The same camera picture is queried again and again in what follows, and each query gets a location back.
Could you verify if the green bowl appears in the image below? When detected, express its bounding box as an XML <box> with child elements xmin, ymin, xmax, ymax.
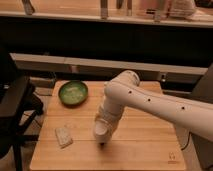
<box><xmin>58</xmin><ymin>80</ymin><xmax>88</xmax><ymax>106</ymax></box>

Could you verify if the long white bench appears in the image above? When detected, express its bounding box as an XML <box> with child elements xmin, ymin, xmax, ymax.
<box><xmin>11</xmin><ymin>53</ymin><xmax>207</xmax><ymax>83</ymax></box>

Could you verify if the black cable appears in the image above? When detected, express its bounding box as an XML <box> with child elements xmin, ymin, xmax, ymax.
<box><xmin>179</xmin><ymin>133</ymin><xmax>191</xmax><ymax>152</ymax></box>

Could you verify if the black office chair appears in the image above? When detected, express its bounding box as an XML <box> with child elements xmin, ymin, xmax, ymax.
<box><xmin>0</xmin><ymin>45</ymin><xmax>43</xmax><ymax>171</ymax></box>

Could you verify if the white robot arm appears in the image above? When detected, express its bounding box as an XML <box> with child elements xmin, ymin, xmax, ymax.
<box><xmin>93</xmin><ymin>70</ymin><xmax>213</xmax><ymax>143</ymax></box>

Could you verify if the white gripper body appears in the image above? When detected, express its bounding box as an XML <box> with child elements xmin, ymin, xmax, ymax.
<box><xmin>95</xmin><ymin>108</ymin><xmax>121</xmax><ymax>134</ymax></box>

